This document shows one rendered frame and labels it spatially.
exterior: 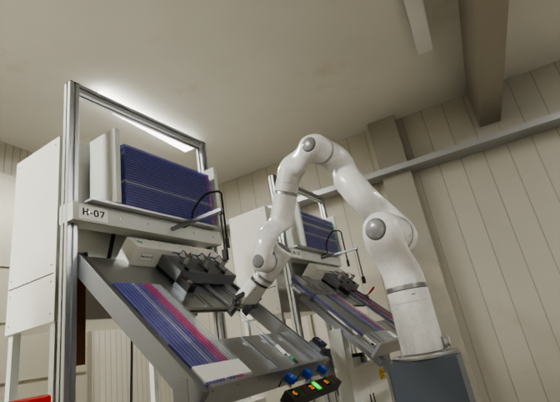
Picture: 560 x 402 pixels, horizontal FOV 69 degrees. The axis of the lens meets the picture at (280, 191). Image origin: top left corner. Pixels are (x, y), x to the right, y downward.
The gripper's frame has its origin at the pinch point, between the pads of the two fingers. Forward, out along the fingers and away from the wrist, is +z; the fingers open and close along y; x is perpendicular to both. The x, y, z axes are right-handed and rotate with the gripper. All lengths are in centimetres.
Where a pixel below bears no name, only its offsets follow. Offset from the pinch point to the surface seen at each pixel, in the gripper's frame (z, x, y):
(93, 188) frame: -6, -63, 38
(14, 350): 55, -41, 47
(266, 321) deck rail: 2.9, 3.0, -19.1
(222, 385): -7, 33, 43
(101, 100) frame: -34, -90, 39
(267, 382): -3.6, 33.4, 19.6
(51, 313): 28, -32, 49
